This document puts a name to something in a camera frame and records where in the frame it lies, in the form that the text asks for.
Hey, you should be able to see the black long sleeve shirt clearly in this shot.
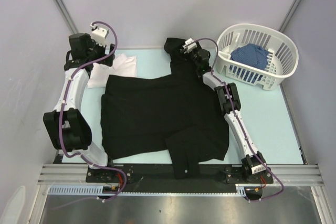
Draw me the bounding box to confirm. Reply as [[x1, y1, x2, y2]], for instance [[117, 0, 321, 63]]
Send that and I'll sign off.
[[101, 38, 229, 179]]

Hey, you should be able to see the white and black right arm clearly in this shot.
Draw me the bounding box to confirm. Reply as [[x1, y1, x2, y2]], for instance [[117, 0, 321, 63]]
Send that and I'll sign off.
[[180, 44, 267, 186]]

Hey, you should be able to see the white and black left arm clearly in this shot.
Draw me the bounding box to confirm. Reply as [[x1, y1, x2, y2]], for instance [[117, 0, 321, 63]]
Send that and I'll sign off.
[[43, 28, 116, 182]]

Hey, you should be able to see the folded white shirt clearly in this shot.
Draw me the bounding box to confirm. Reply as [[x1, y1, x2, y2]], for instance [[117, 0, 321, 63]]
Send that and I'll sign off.
[[87, 54, 138, 89]]

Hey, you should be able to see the blue crumpled shirt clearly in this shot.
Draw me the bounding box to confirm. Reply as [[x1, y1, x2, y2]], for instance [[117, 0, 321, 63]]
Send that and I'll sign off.
[[229, 44, 269, 83]]

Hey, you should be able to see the white plastic laundry basket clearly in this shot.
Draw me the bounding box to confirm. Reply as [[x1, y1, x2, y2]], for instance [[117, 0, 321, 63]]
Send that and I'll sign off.
[[215, 24, 299, 91]]

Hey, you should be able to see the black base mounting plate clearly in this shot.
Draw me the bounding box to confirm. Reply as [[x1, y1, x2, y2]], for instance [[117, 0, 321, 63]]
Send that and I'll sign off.
[[86, 163, 274, 200]]

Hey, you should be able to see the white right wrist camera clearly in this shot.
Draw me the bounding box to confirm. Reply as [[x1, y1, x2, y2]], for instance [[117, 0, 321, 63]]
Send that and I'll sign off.
[[183, 38, 197, 54]]

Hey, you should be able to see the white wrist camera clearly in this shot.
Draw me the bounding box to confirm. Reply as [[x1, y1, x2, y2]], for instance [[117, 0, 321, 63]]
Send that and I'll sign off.
[[183, 38, 197, 54], [90, 23, 109, 47]]

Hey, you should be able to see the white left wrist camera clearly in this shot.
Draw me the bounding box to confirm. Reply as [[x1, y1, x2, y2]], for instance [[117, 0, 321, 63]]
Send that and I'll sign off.
[[90, 23, 109, 47]]

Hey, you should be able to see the aluminium frame rail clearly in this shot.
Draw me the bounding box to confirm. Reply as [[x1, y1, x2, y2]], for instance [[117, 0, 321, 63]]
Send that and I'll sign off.
[[37, 164, 324, 186]]

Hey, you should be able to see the white slotted cable duct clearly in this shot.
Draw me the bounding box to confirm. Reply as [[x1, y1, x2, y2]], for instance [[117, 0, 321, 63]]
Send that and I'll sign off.
[[48, 185, 262, 197]]

